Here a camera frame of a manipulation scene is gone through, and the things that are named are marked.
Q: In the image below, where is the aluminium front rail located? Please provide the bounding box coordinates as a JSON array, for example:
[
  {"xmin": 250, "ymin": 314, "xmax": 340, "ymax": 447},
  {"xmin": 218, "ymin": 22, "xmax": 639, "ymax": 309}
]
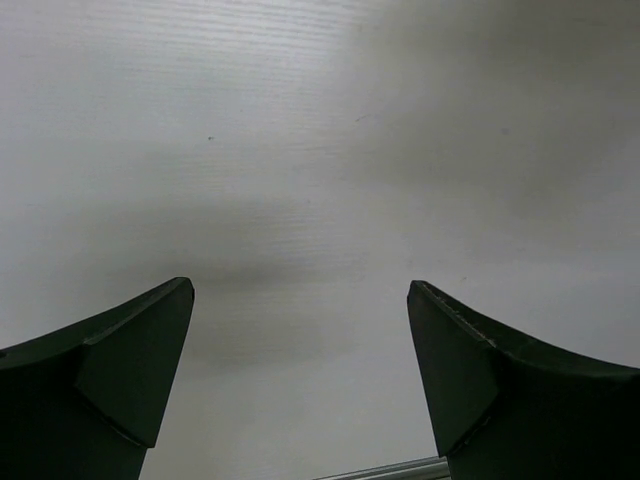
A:
[{"xmin": 318, "ymin": 457, "xmax": 451, "ymax": 480}]

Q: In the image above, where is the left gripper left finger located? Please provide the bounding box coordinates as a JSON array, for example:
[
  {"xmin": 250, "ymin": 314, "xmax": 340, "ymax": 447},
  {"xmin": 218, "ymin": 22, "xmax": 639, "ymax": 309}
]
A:
[{"xmin": 1, "ymin": 277, "xmax": 194, "ymax": 480}]

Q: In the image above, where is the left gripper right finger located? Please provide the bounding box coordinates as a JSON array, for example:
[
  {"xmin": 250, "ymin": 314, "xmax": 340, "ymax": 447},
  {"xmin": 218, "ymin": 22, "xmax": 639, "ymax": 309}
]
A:
[{"xmin": 407, "ymin": 281, "xmax": 639, "ymax": 480}]

